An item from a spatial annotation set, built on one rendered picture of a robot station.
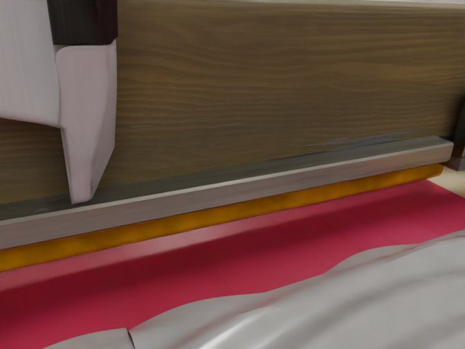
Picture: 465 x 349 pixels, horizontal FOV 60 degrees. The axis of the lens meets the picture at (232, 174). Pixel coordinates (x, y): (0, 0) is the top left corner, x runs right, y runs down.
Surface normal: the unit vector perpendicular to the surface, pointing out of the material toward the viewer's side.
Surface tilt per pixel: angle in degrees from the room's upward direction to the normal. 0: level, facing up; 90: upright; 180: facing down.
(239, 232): 0
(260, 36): 90
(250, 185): 90
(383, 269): 24
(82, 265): 0
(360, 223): 0
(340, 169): 90
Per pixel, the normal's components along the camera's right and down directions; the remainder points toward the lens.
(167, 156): 0.44, 0.38
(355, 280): 0.11, -0.80
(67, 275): 0.04, -0.91
